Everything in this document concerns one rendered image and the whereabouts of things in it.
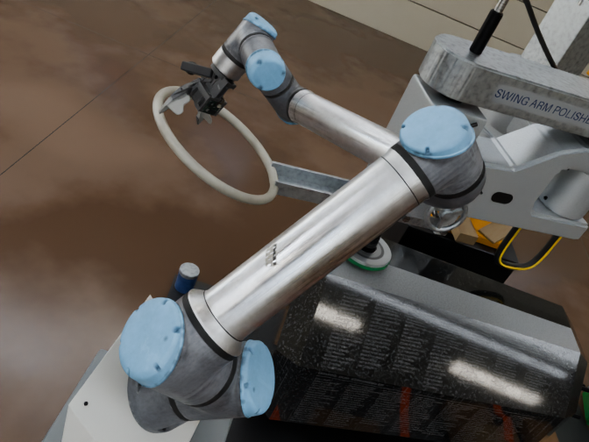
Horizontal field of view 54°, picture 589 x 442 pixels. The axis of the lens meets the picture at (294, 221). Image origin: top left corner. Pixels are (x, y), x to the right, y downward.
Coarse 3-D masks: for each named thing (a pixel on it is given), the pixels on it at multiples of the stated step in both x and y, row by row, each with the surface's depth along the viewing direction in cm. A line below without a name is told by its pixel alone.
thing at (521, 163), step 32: (544, 128) 203; (512, 160) 196; (544, 160) 193; (576, 160) 195; (480, 192) 198; (512, 192) 200; (448, 224) 208; (512, 224) 211; (544, 224) 213; (576, 224) 217
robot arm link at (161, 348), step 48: (432, 144) 96; (336, 192) 103; (384, 192) 98; (432, 192) 100; (288, 240) 101; (336, 240) 99; (240, 288) 101; (288, 288) 101; (144, 336) 101; (192, 336) 99; (240, 336) 103; (144, 384) 100; (192, 384) 103
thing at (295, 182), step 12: (276, 168) 199; (288, 168) 200; (300, 168) 201; (276, 180) 190; (288, 180) 201; (300, 180) 204; (312, 180) 204; (324, 180) 205; (336, 180) 206; (348, 180) 207; (288, 192) 192; (300, 192) 193; (312, 192) 194; (324, 192) 195
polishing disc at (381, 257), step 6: (378, 246) 224; (384, 246) 225; (360, 252) 218; (378, 252) 221; (384, 252) 223; (390, 252) 224; (354, 258) 214; (360, 258) 215; (366, 258) 216; (372, 258) 217; (378, 258) 218; (384, 258) 220; (390, 258) 221; (366, 264) 214; (372, 264) 214; (378, 264) 215; (384, 264) 217
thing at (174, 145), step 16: (160, 96) 173; (224, 112) 201; (160, 128) 164; (240, 128) 203; (176, 144) 162; (256, 144) 203; (192, 160) 162; (208, 176) 163; (272, 176) 194; (224, 192) 166; (240, 192) 169; (272, 192) 184
